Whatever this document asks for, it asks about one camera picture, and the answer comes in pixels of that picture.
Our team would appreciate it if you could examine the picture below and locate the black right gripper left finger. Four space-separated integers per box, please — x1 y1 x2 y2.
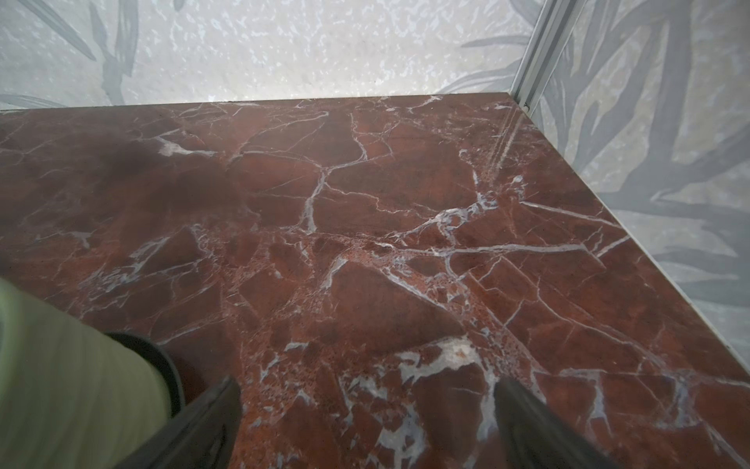
117 376 242 468

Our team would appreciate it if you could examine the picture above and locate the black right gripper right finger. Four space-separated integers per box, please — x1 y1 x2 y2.
493 377 618 469

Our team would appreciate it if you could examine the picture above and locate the dark green saucer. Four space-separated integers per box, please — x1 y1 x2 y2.
105 331 186 417

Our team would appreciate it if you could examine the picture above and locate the light green ribbed pot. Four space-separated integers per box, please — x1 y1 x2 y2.
1 281 172 468

